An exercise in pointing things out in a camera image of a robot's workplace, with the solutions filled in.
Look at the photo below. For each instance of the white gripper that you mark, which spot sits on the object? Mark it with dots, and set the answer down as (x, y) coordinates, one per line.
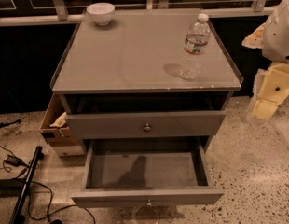
(280, 36)

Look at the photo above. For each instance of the clear plastic water bottle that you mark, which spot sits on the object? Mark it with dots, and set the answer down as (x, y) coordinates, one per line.
(196, 41)

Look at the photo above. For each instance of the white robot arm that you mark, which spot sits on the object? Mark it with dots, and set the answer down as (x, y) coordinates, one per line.
(275, 41)

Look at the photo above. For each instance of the grey upper drawer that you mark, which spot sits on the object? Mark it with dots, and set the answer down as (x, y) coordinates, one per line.
(145, 124)

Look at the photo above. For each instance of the grey drawer cabinet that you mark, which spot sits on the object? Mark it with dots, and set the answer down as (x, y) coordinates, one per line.
(132, 65)

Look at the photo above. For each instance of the open grey middle drawer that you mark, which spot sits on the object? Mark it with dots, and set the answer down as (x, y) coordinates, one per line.
(152, 171)

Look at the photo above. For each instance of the white ceramic bowl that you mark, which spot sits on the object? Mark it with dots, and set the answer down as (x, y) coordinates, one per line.
(101, 13)

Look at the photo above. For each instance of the white metal railing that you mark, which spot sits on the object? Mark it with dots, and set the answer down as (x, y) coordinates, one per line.
(57, 3)

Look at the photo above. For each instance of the brown cardboard box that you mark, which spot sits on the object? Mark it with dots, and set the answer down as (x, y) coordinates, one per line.
(56, 132)

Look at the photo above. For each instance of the black tool on floor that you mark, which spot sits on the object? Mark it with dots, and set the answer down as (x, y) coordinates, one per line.
(2, 124)

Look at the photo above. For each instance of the black power adapter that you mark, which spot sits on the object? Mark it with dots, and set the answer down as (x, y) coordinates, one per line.
(14, 161)

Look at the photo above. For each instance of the black pole on floor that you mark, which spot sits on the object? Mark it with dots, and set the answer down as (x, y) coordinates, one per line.
(16, 217)

